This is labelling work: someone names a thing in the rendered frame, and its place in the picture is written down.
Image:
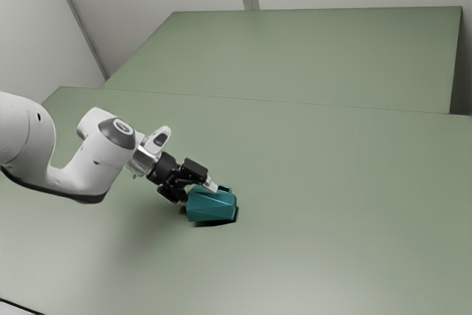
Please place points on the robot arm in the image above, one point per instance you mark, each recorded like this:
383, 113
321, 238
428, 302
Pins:
92, 145

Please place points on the teal faceted mug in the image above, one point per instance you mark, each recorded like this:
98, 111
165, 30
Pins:
211, 206

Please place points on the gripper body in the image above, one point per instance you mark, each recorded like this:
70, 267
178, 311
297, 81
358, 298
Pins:
166, 169

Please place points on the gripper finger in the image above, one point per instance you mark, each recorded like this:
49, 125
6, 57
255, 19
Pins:
172, 193
196, 173

